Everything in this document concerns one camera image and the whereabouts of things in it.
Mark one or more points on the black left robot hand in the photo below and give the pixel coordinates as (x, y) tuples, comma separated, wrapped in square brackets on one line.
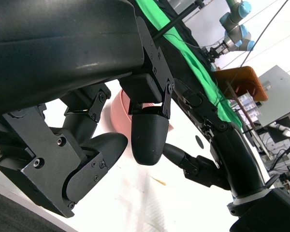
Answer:
[(50, 48)]

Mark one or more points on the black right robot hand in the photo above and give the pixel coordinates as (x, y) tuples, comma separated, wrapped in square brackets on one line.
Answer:
[(239, 169)]

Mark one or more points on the pink plastic bowl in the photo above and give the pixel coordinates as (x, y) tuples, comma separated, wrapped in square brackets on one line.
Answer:
[(126, 120), (114, 113)]

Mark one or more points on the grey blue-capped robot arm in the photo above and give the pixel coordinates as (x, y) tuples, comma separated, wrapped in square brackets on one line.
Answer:
[(236, 31)]

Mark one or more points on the black round table grommet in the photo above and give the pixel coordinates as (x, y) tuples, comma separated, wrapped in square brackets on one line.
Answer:
[(199, 142)]

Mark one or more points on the thin wooden stick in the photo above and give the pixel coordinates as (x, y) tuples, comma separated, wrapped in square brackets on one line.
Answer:
[(239, 103)]

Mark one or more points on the grey metal box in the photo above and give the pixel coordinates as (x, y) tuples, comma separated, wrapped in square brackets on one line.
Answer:
[(280, 96)]

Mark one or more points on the orange board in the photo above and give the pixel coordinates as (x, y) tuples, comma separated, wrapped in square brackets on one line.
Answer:
[(244, 79)]

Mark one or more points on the green cloth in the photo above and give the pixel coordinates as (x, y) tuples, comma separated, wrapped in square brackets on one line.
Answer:
[(200, 72)]

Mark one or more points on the black metal rod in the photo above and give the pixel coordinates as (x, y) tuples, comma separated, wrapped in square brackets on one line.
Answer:
[(178, 19)]

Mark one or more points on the black backdrop cloth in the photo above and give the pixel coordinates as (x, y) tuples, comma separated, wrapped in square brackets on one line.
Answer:
[(183, 33)]

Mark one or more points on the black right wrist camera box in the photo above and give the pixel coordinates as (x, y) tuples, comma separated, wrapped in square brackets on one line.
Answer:
[(268, 212)]

